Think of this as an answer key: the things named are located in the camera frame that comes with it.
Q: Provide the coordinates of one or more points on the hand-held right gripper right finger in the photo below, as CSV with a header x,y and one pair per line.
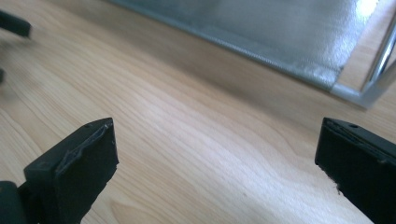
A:
x,y
361,161

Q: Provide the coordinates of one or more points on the two-tier grey shoe rack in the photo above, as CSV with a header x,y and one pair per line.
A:
x,y
280,37

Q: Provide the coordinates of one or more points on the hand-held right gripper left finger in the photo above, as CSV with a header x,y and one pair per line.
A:
x,y
77,165

